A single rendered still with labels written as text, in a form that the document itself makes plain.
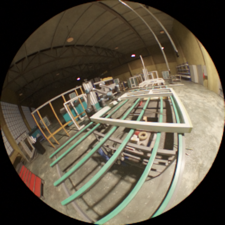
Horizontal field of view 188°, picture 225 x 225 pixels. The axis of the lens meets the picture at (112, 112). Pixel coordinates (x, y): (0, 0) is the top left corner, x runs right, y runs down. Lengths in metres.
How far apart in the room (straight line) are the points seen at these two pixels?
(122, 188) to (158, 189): 0.59
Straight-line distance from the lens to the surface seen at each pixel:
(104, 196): 1.50
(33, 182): 2.76
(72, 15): 7.77
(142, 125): 0.69
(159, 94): 1.59
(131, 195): 0.50
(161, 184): 1.39
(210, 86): 7.76
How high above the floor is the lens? 1.36
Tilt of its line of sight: 22 degrees down
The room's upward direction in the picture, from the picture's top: 21 degrees counter-clockwise
